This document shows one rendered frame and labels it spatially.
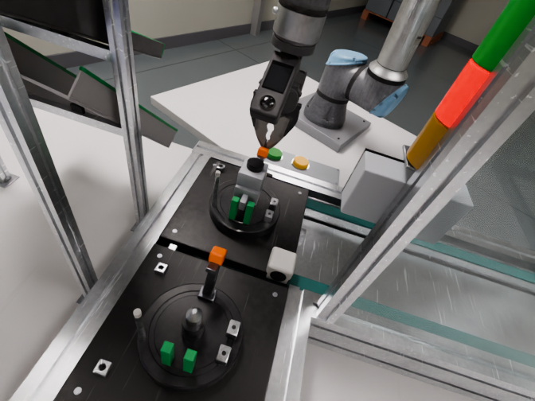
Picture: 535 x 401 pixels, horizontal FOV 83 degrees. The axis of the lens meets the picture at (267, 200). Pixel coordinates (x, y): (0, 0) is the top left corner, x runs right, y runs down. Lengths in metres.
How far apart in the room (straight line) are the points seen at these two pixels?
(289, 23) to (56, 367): 0.56
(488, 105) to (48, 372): 0.54
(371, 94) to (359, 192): 0.66
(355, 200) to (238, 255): 0.26
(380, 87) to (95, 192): 0.80
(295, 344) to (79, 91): 0.46
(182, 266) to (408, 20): 0.78
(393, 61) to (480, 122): 0.70
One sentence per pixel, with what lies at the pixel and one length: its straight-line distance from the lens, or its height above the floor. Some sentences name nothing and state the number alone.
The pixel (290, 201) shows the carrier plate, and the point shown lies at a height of 0.97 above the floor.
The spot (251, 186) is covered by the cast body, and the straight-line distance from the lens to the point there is 0.52.
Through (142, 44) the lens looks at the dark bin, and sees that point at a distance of 0.54.
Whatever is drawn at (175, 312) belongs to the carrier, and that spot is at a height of 0.99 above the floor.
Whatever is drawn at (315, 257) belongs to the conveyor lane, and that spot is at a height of 0.92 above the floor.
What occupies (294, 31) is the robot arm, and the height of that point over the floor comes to 1.28.
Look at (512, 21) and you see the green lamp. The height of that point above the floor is 1.39.
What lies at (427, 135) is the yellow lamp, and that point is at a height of 1.29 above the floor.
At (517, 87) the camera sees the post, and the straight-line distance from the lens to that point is 0.28.
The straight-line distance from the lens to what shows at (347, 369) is 0.64.
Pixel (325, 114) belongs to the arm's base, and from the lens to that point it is 1.08.
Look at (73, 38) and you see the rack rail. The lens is 0.51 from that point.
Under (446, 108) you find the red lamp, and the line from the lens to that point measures 0.32.
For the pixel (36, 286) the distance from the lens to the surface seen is 0.68.
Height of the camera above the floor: 1.42
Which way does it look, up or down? 45 degrees down
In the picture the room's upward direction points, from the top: 17 degrees clockwise
